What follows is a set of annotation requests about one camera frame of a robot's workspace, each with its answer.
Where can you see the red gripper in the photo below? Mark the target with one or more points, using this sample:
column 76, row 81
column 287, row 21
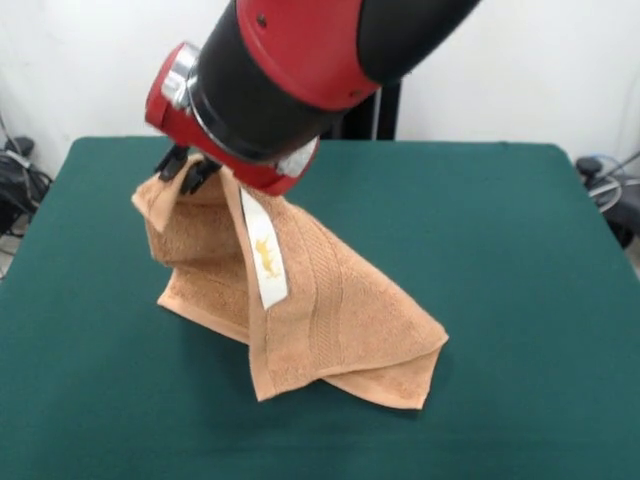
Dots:
column 160, row 115

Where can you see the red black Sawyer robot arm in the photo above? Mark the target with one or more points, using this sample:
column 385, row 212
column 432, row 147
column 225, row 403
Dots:
column 260, row 100

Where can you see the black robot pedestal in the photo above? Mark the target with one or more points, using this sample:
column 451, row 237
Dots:
column 385, row 115

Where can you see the tan terry towel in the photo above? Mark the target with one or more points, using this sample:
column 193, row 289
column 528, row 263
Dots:
column 300, row 300

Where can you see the dark green table cloth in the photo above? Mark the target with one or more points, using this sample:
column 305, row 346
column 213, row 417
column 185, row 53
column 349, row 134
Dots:
column 500, row 300

